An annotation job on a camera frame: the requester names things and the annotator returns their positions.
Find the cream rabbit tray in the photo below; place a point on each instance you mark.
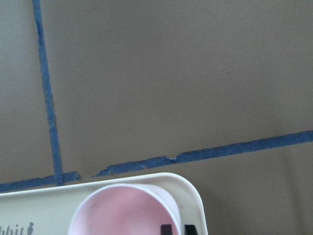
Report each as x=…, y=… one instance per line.
x=48, y=211

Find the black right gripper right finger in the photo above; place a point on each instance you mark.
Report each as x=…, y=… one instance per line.
x=190, y=229

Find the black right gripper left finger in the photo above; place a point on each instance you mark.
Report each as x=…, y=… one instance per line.
x=166, y=229

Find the pink cup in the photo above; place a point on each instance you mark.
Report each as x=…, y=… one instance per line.
x=126, y=209

